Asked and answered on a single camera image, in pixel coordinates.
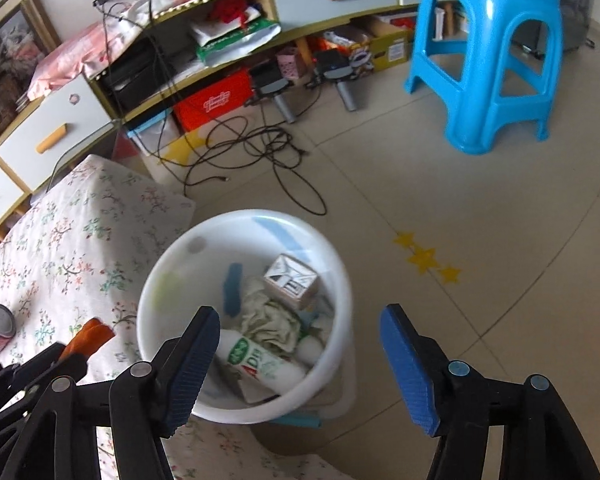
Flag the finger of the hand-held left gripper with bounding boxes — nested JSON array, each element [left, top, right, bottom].
[[0, 342, 67, 396], [0, 354, 87, 441]]

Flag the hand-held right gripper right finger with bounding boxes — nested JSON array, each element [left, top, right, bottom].
[[379, 303, 600, 480]]

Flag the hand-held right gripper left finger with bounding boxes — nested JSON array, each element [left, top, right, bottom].
[[0, 305, 222, 480]]

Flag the orange plastic wrapper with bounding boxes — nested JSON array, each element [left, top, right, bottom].
[[62, 317, 117, 363]]

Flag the white cardboard piece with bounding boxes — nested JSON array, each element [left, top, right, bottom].
[[232, 372, 281, 406]]

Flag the pale green bag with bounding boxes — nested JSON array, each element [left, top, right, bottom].
[[237, 287, 303, 357]]

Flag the white plastic trash bin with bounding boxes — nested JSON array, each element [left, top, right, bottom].
[[137, 209, 353, 426]]

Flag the white and blue milk carton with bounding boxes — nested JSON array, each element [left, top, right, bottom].
[[263, 254, 319, 311]]

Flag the floral tablecloth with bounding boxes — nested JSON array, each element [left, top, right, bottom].
[[0, 154, 341, 480]]

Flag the light blue box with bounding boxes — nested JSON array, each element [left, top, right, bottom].
[[127, 110, 181, 161]]

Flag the dark brown box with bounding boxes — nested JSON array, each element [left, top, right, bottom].
[[0, 72, 26, 131]]

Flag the red storage box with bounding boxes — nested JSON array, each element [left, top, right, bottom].
[[172, 70, 253, 131]]

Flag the pink floral cloth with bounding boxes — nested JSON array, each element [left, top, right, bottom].
[[27, 0, 298, 101]]

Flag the black box device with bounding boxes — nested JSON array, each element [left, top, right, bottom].
[[102, 40, 176, 111]]

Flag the cardboard box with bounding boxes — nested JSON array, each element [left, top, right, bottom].
[[350, 15, 416, 73]]

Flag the pink patterned box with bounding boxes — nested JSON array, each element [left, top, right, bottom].
[[275, 45, 308, 81]]

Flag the framed cat picture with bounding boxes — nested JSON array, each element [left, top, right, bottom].
[[0, 0, 63, 91]]

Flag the green and white bag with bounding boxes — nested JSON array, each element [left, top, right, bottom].
[[187, 15, 283, 68]]

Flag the blue plastic stool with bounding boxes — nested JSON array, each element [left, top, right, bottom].
[[404, 0, 563, 156]]

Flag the black floor cables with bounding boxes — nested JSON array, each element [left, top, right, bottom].
[[157, 115, 328, 218]]

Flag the grey-handled device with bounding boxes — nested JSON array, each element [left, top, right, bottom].
[[312, 50, 363, 111], [250, 67, 298, 123]]

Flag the black hanging cable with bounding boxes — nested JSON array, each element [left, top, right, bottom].
[[94, 0, 186, 126]]

